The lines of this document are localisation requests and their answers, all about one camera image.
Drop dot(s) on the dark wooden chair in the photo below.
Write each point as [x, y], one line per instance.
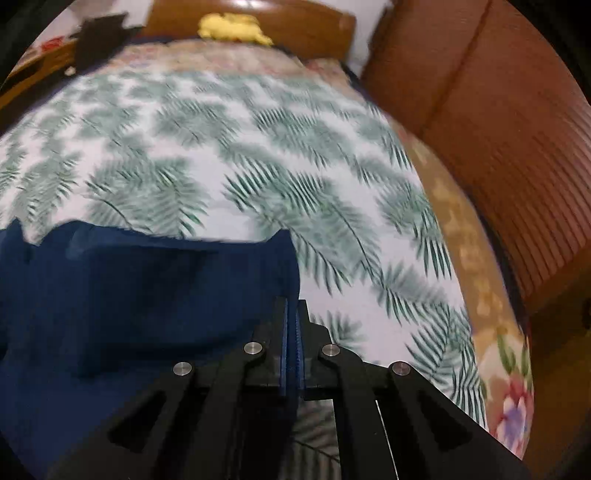
[104, 41]

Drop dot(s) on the leaf print bedspread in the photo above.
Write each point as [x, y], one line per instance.
[277, 161]

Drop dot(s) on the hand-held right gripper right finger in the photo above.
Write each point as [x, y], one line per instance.
[302, 360]

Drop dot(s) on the yellow plush toy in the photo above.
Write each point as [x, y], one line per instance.
[231, 26]

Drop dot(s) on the wooden desk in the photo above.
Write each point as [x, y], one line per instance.
[32, 78]

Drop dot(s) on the wooden louvered wardrobe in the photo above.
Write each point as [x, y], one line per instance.
[485, 115]

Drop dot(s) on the wooden bed headboard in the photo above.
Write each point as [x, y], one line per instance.
[295, 23]

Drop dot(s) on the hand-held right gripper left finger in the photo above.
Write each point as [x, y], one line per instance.
[290, 350]

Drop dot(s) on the navy blue suit jacket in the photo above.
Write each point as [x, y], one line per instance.
[138, 304]

